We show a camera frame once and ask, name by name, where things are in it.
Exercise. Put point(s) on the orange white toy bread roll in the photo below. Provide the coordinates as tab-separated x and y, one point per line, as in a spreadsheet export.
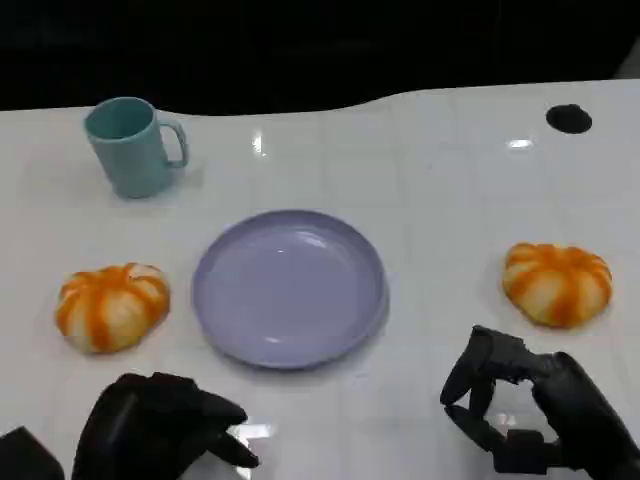
112	307
557	285

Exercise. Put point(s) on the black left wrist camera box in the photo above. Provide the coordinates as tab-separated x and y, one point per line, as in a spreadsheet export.
27	455

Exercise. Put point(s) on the pale green mug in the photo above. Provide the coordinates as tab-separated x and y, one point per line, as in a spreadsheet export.
132	150

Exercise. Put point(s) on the black round table grommet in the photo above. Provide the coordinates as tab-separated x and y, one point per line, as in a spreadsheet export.
569	118

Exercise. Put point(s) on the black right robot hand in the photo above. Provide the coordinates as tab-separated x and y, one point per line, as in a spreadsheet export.
575	395

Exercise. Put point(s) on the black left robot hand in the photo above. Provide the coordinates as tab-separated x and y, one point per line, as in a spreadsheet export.
145	425

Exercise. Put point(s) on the lilac plate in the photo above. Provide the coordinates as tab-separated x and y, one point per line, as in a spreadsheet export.
287	290

